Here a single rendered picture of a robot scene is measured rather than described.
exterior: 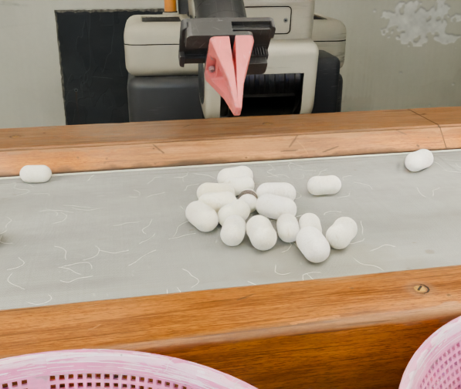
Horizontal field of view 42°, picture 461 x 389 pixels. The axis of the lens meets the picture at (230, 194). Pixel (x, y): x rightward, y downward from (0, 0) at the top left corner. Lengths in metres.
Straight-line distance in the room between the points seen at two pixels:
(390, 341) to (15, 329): 0.22
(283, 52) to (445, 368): 0.88
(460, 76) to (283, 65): 1.89
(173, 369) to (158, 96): 1.18
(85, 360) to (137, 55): 1.16
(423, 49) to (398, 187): 2.27
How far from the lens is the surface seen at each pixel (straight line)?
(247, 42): 0.64
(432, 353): 0.34
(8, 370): 0.33
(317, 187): 0.58
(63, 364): 0.33
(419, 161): 0.67
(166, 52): 1.44
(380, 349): 0.38
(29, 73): 2.66
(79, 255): 0.49
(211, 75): 0.67
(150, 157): 0.67
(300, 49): 1.18
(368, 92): 2.82
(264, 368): 0.36
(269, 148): 0.69
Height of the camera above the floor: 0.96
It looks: 22 degrees down
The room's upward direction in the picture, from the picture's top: straight up
